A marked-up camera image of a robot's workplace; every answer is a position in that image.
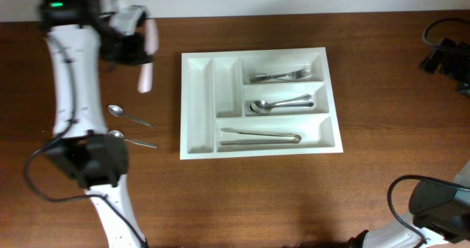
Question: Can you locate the small steel teaspoon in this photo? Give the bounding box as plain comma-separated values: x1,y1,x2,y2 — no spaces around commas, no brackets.
108,131,158,149
107,104,152,127

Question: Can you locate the steel fork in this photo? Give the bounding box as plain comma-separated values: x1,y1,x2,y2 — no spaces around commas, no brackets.
249,73,288,84
248,67,314,84

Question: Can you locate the steel tablespoon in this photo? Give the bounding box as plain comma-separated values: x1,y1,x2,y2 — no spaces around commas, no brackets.
267,94,314,103
250,101,314,114

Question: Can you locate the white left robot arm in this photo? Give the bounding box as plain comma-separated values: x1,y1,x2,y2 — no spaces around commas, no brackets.
39,0,159,247

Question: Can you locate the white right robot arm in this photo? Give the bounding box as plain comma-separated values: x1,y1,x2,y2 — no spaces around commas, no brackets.
345,38,469,247

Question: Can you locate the white cutlery tray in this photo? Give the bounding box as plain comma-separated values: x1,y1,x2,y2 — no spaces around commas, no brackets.
180,47,343,160

